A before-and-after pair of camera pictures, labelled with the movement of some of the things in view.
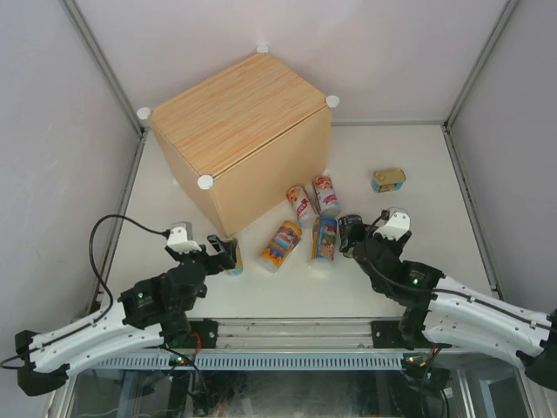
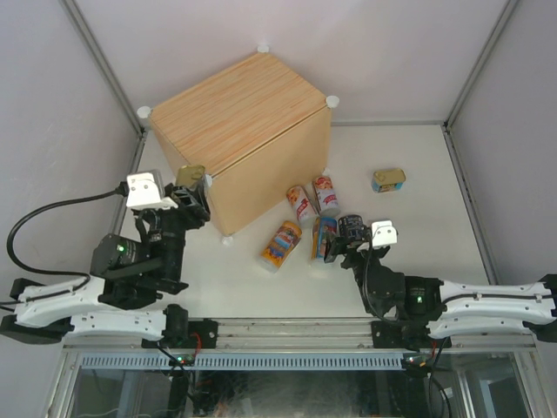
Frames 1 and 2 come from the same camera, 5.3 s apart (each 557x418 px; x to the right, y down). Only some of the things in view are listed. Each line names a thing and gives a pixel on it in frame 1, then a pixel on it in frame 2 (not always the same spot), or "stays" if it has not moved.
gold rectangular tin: (388, 180) stays
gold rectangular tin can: (238, 270) → (190, 175)
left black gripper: (225, 259) → (197, 213)
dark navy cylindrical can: (350, 232) stays
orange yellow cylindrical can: (280, 243) stays
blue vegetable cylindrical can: (323, 241) stays
